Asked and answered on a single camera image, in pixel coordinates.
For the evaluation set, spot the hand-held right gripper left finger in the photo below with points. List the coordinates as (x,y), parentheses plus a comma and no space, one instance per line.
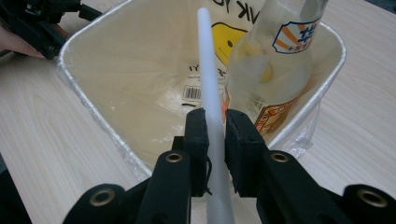
(196,140)

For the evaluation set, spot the white plastic tube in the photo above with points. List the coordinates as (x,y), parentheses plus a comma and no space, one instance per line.
(210,77)

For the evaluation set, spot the printed plastic bag liner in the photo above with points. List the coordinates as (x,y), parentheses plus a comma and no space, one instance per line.
(224,37)

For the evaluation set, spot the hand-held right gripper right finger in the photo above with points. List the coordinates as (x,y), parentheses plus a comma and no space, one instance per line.
(243,146)

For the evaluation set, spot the clear glass bottle with label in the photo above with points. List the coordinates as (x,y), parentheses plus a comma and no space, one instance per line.
(274,74)

